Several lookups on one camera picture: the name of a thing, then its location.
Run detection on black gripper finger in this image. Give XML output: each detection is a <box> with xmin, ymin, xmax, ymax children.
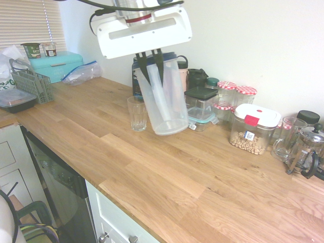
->
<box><xmin>135</xmin><ymin>52</ymin><xmax>152</xmax><ymax>86</ymax></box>
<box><xmin>151</xmin><ymin>48</ymin><xmax>166</xmax><ymax>84</ymax></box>

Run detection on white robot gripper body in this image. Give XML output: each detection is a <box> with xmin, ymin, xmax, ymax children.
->
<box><xmin>90</xmin><ymin>7</ymin><xmax>193</xmax><ymax>60</ymax></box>

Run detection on clear plastic pitcher blue lid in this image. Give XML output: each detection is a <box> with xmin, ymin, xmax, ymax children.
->
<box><xmin>133</xmin><ymin>51</ymin><xmax>190</xmax><ymax>136</ymax></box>

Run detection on dark blue canister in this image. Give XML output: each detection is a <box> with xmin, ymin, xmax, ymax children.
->
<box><xmin>131</xmin><ymin>63</ymin><xmax>143</xmax><ymax>98</ymax></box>

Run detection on pink bottle black lid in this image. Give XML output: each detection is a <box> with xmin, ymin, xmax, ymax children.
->
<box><xmin>176</xmin><ymin>55</ymin><xmax>189</xmax><ymax>95</ymax></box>

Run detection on dark green shaker bottle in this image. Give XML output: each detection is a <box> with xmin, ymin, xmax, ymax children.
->
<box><xmin>187</xmin><ymin>68</ymin><xmax>209</xmax><ymax>90</ymax></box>

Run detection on clear faceted drinking glass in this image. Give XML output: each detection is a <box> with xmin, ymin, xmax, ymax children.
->
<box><xmin>127</xmin><ymin>96</ymin><xmax>148</xmax><ymax>132</ymax></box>

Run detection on square container black lid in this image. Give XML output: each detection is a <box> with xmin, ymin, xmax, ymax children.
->
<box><xmin>184</xmin><ymin>86</ymin><xmax>219</xmax><ymax>115</ymax></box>

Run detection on small green-lidded jar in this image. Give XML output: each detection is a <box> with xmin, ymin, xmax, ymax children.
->
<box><xmin>205</xmin><ymin>77</ymin><xmax>220</xmax><ymax>90</ymax></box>

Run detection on clear zip plastic bag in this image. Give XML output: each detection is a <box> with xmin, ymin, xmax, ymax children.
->
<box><xmin>60</xmin><ymin>60</ymin><xmax>103</xmax><ymax>87</ymax></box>

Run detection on teal metal bread box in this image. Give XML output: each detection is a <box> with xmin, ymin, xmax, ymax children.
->
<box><xmin>28</xmin><ymin>50</ymin><xmax>84</xmax><ymax>85</ymax></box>

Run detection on red and white cup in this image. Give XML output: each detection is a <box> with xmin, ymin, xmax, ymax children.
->
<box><xmin>41</xmin><ymin>41</ymin><xmax>58</xmax><ymax>57</ymax></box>

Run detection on grey plastic cutlery basket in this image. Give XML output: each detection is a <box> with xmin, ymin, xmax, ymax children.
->
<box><xmin>9</xmin><ymin>58</ymin><xmax>55</xmax><ymax>105</ymax></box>

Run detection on green oatmeal cup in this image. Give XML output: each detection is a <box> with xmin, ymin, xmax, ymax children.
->
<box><xmin>20</xmin><ymin>42</ymin><xmax>42</xmax><ymax>60</ymax></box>

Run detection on cereal container white lid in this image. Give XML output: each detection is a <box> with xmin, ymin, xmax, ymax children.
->
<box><xmin>229</xmin><ymin>103</ymin><xmax>282</xmax><ymax>156</ymax></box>

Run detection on white window blinds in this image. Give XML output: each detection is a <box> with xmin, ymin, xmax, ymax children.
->
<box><xmin>0</xmin><ymin>0</ymin><xmax>67</xmax><ymax>55</ymax></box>

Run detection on black food container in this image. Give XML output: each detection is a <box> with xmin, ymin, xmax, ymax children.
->
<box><xmin>0</xmin><ymin>89</ymin><xmax>38</xmax><ymax>114</ymax></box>

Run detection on white plastic shopping bag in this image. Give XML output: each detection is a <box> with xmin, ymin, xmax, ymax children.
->
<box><xmin>0</xmin><ymin>45</ymin><xmax>31</xmax><ymax>92</ymax></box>

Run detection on black dishwasher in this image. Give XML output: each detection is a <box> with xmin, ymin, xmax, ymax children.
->
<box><xmin>21</xmin><ymin>126</ymin><xmax>98</xmax><ymax>243</ymax></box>

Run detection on clear glass mug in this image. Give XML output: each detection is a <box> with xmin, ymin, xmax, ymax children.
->
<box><xmin>271</xmin><ymin>116</ymin><xmax>308</xmax><ymax>162</ymax></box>

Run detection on white cabinet door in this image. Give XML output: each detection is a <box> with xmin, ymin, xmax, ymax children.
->
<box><xmin>85</xmin><ymin>180</ymin><xmax>167</xmax><ymax>243</ymax></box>

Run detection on jar with black lid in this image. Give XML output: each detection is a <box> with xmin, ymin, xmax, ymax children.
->
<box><xmin>296</xmin><ymin>109</ymin><xmax>321</xmax><ymax>128</ymax></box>

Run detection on white drawer cabinet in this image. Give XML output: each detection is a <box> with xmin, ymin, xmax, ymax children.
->
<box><xmin>0</xmin><ymin>123</ymin><xmax>56</xmax><ymax>225</ymax></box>

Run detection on glass French press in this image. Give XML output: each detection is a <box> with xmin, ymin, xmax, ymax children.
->
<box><xmin>286</xmin><ymin>123</ymin><xmax>324</xmax><ymax>180</ymax></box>

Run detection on green clamp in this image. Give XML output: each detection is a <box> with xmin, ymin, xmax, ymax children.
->
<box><xmin>14</xmin><ymin>200</ymin><xmax>54</xmax><ymax>230</ymax></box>

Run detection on bundle of coloured cables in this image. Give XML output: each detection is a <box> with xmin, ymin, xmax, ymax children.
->
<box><xmin>18</xmin><ymin>222</ymin><xmax>61</xmax><ymax>242</ymax></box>

